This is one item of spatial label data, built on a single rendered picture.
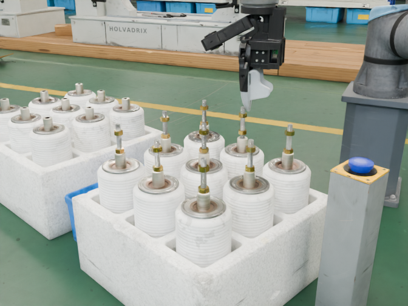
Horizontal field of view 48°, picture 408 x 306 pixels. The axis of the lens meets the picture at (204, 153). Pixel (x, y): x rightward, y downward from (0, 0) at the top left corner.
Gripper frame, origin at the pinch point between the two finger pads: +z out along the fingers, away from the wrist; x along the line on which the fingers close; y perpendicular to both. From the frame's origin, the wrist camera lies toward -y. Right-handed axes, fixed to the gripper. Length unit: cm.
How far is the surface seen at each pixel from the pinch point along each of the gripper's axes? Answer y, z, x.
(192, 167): -7.4, 9.7, -13.6
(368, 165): 24.7, 2.3, -19.9
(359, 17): 26, 29, 449
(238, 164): 0.3, 11.3, -5.8
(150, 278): -9.2, 23.5, -31.7
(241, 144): -0.1, 8.3, -2.2
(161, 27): -101, 12, 198
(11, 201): -62, 31, -4
